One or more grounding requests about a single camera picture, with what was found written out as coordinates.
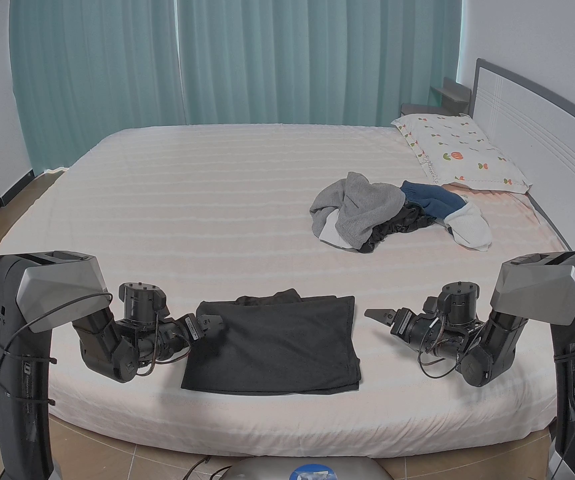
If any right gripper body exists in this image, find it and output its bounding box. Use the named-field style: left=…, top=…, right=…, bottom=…
left=391, top=308, right=441, bottom=355

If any blue-green curtain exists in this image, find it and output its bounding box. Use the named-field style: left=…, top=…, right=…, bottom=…
left=10, top=0, right=188, bottom=171
left=177, top=0, right=463, bottom=126

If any pile of clothes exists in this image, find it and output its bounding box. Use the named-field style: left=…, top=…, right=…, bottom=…
left=309, top=171, right=493, bottom=255

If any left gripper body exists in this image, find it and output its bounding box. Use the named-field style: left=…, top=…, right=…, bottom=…
left=162, top=314, right=204, bottom=361

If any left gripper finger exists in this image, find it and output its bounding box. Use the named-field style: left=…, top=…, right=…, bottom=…
left=198, top=316, right=226, bottom=338

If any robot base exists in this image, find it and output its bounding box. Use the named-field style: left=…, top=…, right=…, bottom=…
left=217, top=457, right=393, bottom=480

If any black cable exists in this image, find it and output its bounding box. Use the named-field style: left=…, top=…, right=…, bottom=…
left=182, top=455, right=233, bottom=480

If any grey bedside table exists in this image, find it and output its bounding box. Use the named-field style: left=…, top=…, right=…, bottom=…
left=400, top=77, right=472, bottom=117

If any black T-shirt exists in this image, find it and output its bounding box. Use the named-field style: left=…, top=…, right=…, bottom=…
left=181, top=289, right=363, bottom=397

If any bed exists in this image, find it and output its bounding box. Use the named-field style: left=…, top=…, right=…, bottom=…
left=0, top=58, right=575, bottom=460

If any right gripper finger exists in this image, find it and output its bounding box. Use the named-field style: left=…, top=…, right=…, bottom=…
left=364, top=308, right=397, bottom=327

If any white printed pillow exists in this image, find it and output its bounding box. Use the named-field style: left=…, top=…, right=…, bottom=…
left=392, top=113, right=533, bottom=195

